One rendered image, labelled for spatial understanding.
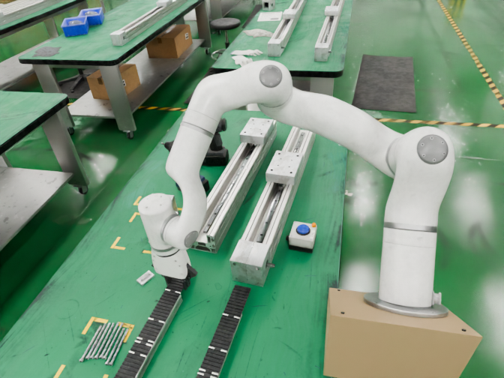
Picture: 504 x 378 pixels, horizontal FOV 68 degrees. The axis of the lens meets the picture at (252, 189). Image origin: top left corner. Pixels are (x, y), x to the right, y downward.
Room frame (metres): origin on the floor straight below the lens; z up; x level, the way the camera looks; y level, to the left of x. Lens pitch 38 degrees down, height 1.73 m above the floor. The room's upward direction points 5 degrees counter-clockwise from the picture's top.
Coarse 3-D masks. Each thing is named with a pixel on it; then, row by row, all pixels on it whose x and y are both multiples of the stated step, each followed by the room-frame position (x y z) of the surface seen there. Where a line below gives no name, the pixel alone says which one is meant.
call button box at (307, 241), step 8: (296, 224) 0.91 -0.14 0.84; (296, 232) 0.87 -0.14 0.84; (312, 232) 0.87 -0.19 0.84; (288, 240) 0.89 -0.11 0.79; (296, 240) 0.85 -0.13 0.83; (304, 240) 0.84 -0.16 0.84; (312, 240) 0.83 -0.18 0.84; (296, 248) 0.85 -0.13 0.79; (304, 248) 0.84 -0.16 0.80; (312, 248) 0.83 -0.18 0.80
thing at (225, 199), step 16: (240, 160) 1.33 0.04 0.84; (256, 160) 1.31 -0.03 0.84; (224, 176) 1.18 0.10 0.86; (240, 176) 1.18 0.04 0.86; (224, 192) 1.14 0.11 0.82; (240, 192) 1.11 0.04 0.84; (208, 208) 1.01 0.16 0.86; (224, 208) 0.99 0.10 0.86; (208, 224) 0.95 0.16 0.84; (224, 224) 0.95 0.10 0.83; (208, 240) 0.88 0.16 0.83
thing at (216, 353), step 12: (240, 288) 0.69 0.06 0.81; (240, 300) 0.65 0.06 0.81; (228, 312) 0.61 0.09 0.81; (240, 312) 0.61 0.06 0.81; (228, 324) 0.57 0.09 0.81; (216, 336) 0.54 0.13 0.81; (228, 336) 0.54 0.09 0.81; (216, 348) 0.51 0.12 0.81; (228, 348) 0.51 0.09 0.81; (204, 360) 0.48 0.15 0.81; (216, 360) 0.48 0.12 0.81; (204, 372) 0.45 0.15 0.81; (216, 372) 0.45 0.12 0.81
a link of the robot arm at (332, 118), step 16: (304, 96) 0.91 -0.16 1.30; (320, 96) 0.87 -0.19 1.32; (272, 112) 0.89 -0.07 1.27; (288, 112) 0.89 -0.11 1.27; (304, 112) 0.85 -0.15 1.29; (320, 112) 0.82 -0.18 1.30; (336, 112) 0.81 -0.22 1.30; (352, 112) 0.81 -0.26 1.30; (304, 128) 0.85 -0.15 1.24; (320, 128) 0.81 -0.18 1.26; (336, 128) 0.79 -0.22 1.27; (352, 128) 0.78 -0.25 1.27; (368, 128) 0.79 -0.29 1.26; (384, 128) 0.83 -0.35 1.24; (352, 144) 0.78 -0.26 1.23; (368, 144) 0.78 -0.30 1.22; (384, 144) 0.80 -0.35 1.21; (368, 160) 0.79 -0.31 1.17; (384, 160) 0.78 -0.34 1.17
